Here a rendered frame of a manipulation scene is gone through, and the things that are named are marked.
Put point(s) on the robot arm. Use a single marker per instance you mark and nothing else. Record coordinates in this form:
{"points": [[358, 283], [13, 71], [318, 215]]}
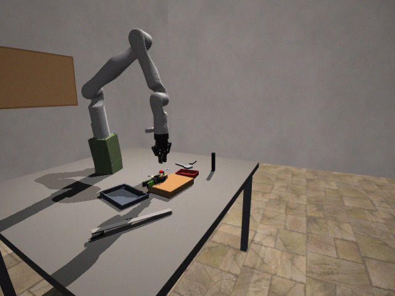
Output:
{"points": [[140, 43]]}

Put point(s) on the red rectangular tray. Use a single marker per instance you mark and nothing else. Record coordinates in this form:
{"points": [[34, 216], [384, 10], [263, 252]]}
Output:
{"points": [[187, 173]]}

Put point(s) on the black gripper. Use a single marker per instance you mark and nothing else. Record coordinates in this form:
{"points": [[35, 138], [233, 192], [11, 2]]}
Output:
{"points": [[161, 147]]}

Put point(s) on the light brown wooden board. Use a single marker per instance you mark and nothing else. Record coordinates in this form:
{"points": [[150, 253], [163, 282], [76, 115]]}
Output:
{"points": [[173, 185]]}

